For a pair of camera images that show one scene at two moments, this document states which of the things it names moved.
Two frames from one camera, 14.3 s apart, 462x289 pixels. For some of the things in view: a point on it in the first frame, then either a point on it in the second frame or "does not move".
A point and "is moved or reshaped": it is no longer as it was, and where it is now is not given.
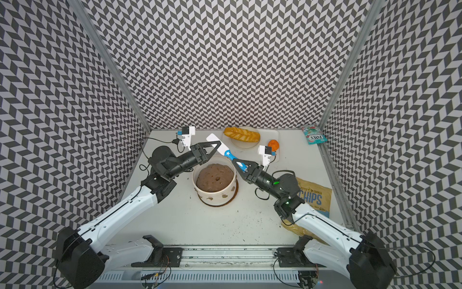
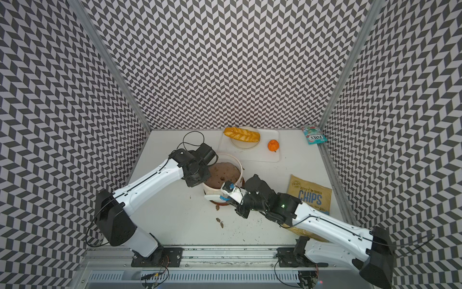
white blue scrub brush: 226,152 -> 213,197
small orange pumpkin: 274,144 does not move
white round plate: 244,144 does not move
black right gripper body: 261,179 -> 249,205
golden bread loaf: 245,135 does not move
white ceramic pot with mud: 215,180 is moved or reshaped
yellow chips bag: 319,197 does not move
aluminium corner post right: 326,114 does not move
